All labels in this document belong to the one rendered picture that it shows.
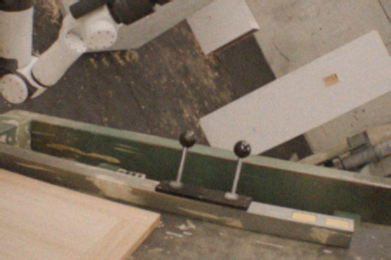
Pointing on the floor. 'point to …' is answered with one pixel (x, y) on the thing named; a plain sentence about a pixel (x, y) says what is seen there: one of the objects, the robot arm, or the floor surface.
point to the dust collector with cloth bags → (353, 152)
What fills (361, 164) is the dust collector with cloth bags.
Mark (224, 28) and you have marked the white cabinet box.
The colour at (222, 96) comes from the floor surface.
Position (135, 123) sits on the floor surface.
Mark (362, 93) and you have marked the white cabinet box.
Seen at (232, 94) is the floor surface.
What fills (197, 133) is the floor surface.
